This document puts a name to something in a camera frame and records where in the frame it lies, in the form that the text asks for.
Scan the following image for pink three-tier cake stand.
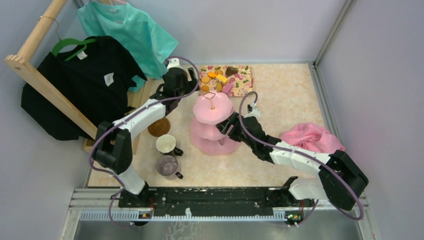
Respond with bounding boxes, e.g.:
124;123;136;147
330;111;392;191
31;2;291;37
190;92;240;156

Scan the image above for pink macaron roll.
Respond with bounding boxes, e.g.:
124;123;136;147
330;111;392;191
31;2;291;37
221;82;234;96

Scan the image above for chocolate cake slice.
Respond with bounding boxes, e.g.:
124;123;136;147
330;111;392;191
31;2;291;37
225;66;239;77

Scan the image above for floral serving tray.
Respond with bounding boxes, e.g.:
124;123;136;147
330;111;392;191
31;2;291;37
199;65;254;97

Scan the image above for pink cloth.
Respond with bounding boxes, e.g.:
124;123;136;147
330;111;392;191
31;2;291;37
280;122;346;154

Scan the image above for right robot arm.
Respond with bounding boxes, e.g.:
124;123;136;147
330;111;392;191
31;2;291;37
215;112;369;211

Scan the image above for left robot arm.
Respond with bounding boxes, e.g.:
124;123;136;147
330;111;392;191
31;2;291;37
89;66;200;207

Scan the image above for orange round cookie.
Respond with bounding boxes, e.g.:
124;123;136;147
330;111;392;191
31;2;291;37
201;75;211;84
200;84;210;92

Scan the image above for orange pastry piece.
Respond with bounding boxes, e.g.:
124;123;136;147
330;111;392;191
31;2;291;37
207;72;217;79

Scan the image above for yellow cake piece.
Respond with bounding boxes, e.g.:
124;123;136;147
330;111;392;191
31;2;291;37
215;74;228;85

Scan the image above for teal t-shirt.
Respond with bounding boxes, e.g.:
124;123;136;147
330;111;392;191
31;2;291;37
77;1;179;80

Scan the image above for white mug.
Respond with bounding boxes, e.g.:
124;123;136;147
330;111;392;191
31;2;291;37
155;134;184;157

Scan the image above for purple mug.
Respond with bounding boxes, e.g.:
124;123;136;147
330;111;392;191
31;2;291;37
156;155;184;180

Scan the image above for black t-shirt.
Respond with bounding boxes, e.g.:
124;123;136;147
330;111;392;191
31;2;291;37
21;36;146;141

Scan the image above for green clothes hanger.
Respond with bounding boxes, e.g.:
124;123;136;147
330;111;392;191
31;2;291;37
51;38;97;61

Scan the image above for wooden clothes rack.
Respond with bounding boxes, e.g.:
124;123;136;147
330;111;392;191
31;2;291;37
4;0;147;155

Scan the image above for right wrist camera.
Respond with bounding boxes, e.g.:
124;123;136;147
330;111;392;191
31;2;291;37
244;102;261;119

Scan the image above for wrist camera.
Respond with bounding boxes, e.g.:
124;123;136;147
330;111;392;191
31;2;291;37
244;102;261;119
167;57;182;70

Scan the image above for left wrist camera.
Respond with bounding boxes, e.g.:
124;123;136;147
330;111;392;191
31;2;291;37
167;57;182;70

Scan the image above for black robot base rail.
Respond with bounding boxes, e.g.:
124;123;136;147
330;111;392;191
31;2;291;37
118;187;315;217

